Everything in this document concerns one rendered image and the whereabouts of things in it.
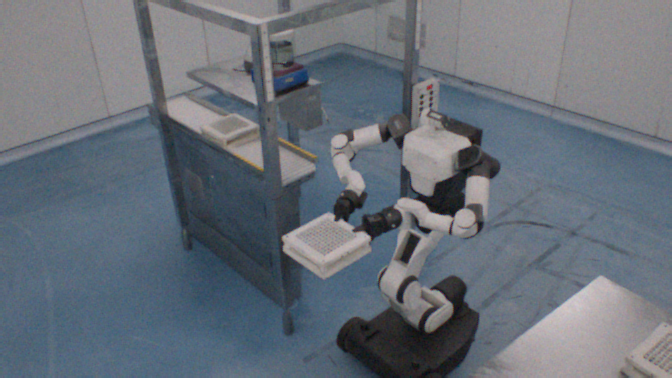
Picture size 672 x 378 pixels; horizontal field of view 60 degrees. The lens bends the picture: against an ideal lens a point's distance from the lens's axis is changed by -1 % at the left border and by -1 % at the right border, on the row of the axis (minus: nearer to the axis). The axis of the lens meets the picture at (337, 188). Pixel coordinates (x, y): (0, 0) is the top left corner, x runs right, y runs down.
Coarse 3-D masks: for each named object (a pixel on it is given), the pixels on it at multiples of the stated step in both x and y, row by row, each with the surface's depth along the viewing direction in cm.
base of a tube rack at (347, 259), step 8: (360, 248) 229; (368, 248) 229; (296, 256) 227; (304, 256) 226; (344, 256) 225; (352, 256) 225; (360, 256) 228; (304, 264) 224; (312, 264) 222; (336, 264) 221; (344, 264) 223; (320, 272) 218; (328, 272) 218
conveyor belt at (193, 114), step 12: (168, 108) 373; (180, 108) 373; (192, 108) 372; (204, 108) 371; (180, 120) 357; (192, 120) 356; (204, 120) 356; (240, 144) 327; (252, 144) 327; (252, 156) 314; (288, 156) 313; (288, 168) 302; (300, 168) 302; (312, 168) 305; (288, 180) 296
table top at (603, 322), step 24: (600, 288) 226; (552, 312) 216; (576, 312) 215; (600, 312) 215; (624, 312) 215; (648, 312) 214; (528, 336) 206; (552, 336) 206; (576, 336) 205; (600, 336) 205; (624, 336) 205; (504, 360) 197; (528, 360) 197; (552, 360) 196; (576, 360) 196; (600, 360) 196; (624, 360) 195
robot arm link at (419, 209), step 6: (402, 198) 242; (408, 198) 242; (402, 204) 239; (408, 204) 238; (414, 204) 238; (420, 204) 238; (408, 210) 238; (414, 210) 236; (420, 210) 236; (426, 210) 238; (420, 216) 236; (426, 216) 236; (420, 222) 237
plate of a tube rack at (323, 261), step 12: (324, 216) 241; (300, 228) 234; (348, 228) 233; (288, 240) 227; (300, 240) 227; (360, 240) 226; (300, 252) 223; (312, 252) 220; (336, 252) 220; (348, 252) 221; (324, 264) 215
